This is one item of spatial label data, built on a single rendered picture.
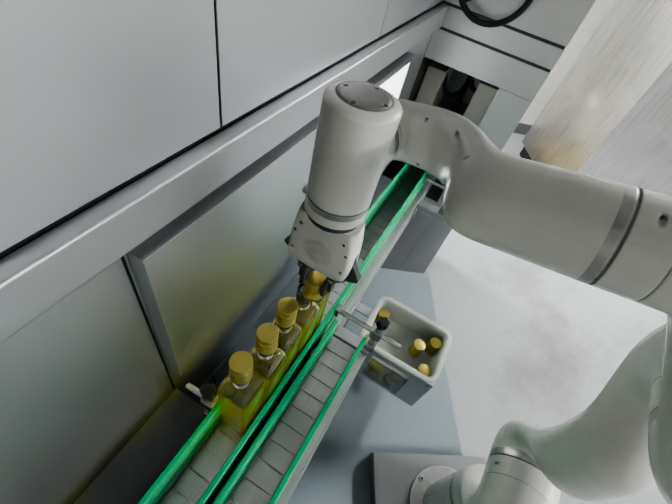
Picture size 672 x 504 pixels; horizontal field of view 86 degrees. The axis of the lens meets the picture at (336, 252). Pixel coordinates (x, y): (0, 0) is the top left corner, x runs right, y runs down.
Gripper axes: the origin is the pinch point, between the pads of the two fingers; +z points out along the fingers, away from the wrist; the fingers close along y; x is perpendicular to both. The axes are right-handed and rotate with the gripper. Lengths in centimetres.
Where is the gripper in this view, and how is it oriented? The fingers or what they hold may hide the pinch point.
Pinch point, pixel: (317, 277)
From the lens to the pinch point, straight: 60.6
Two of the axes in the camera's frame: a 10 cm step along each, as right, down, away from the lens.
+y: 8.5, 4.9, -2.0
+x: 4.9, -6.0, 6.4
